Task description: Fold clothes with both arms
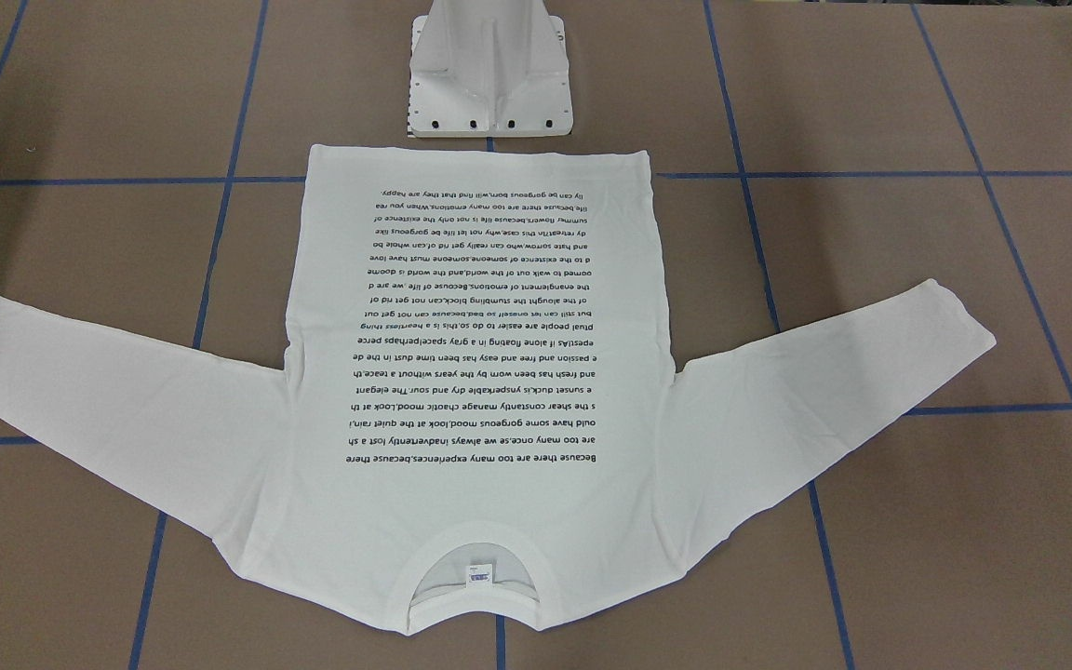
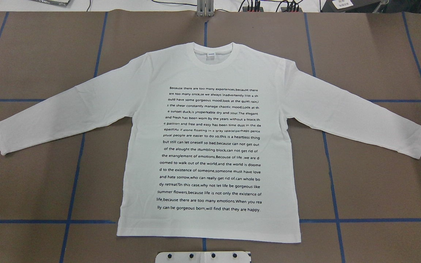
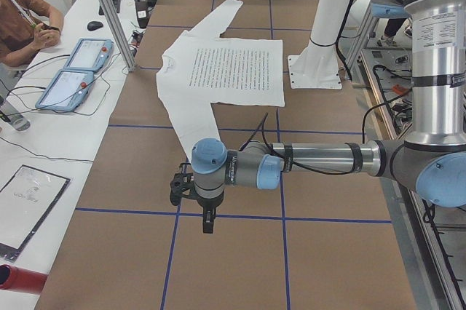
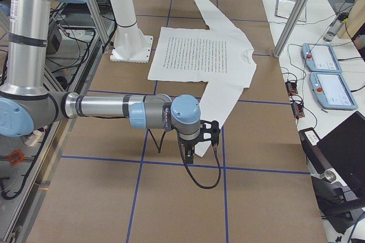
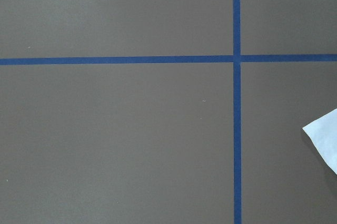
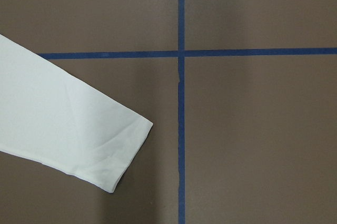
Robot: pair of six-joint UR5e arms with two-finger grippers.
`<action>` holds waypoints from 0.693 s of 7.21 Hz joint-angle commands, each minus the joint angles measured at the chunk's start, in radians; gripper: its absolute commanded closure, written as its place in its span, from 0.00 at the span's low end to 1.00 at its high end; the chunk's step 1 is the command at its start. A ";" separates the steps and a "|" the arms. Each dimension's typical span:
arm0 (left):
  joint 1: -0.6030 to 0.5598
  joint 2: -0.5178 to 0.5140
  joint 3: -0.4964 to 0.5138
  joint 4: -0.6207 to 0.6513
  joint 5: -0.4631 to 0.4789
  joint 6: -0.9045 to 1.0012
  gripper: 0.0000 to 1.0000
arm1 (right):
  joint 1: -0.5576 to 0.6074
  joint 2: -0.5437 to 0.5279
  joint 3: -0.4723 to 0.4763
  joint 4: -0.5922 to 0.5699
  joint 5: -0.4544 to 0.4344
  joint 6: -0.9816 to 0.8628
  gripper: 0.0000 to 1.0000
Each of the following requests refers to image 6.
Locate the white long-sleeve printed shirt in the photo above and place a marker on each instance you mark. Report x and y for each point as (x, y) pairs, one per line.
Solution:
(51, 117)

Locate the blue tape grid lines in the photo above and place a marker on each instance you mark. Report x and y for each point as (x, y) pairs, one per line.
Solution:
(244, 111)

